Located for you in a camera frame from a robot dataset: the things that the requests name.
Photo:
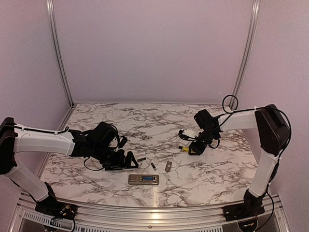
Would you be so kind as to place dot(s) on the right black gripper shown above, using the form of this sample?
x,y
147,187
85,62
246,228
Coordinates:
x,y
199,150

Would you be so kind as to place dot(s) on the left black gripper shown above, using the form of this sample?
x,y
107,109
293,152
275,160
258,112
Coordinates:
x,y
119,164

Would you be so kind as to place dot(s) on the yellow handled screwdriver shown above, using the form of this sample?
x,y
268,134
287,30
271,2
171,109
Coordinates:
x,y
182,148

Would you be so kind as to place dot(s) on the small white remote control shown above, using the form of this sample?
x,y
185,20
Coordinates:
x,y
143,179

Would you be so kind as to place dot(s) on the grey battery cover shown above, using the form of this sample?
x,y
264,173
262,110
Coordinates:
x,y
168,166

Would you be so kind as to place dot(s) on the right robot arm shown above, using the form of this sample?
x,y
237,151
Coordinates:
x,y
274,130

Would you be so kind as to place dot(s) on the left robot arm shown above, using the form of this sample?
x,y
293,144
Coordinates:
x,y
102,143

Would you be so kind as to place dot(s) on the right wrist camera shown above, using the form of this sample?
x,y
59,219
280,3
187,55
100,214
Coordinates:
x,y
188,135

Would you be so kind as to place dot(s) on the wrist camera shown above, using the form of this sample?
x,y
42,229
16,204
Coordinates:
x,y
122,142
188,135

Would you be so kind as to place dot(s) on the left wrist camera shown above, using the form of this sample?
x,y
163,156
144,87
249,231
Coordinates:
x,y
122,142

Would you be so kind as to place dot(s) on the aluminium front rail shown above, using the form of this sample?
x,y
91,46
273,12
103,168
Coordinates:
x,y
106,218

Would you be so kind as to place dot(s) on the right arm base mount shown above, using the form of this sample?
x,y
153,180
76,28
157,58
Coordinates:
x,y
238,211

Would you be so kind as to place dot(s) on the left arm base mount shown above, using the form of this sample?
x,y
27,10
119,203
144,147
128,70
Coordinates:
x,y
58,210

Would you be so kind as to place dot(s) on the left aluminium corner post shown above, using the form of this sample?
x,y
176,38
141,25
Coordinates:
x,y
56,45

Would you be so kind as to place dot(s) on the aluminium corner post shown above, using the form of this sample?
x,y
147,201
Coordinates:
x,y
248,47
56,45

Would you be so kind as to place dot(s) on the right aluminium corner post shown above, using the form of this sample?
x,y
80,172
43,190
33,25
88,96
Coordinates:
x,y
248,47

